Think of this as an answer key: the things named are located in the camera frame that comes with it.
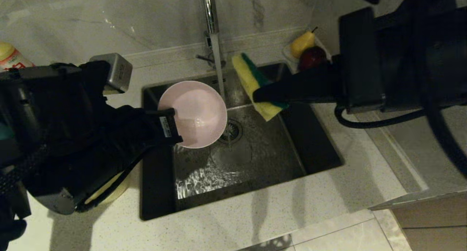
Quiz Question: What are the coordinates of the pink plastic bowl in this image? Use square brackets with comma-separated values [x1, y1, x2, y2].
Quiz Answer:
[158, 81, 228, 149]

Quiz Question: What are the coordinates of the green and yellow sponge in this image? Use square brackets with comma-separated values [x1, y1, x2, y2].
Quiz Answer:
[232, 53, 290, 122]

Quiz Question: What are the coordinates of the chrome faucet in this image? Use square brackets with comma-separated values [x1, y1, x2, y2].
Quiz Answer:
[196, 0, 227, 70]

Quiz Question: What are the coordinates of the blue plastic bowl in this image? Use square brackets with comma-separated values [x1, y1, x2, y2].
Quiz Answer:
[0, 121, 15, 141]

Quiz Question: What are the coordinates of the orange yellow detergent bottle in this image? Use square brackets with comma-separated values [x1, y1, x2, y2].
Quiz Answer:
[0, 41, 35, 71]

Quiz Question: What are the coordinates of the stainless steel sink basin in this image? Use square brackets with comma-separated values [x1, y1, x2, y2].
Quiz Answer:
[140, 63, 344, 221]

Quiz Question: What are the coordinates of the dark red apple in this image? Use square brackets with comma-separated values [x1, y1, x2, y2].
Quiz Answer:
[299, 46, 329, 71]

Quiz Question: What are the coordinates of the yellow pear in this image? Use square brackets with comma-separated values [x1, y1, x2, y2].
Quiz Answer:
[290, 27, 317, 59]

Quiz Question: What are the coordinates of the round metal drain strainer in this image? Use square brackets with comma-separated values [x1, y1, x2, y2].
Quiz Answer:
[219, 120, 243, 145]

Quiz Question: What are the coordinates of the yellow plastic bowl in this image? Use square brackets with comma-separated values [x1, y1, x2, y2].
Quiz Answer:
[86, 171, 131, 205]

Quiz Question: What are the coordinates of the light wood cabinet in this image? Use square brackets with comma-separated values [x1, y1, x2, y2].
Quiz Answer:
[390, 194, 467, 251]

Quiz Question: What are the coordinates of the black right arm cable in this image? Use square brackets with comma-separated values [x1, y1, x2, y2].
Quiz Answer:
[335, 98, 467, 178]

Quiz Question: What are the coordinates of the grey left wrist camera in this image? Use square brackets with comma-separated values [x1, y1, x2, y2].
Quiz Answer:
[89, 53, 133, 95]

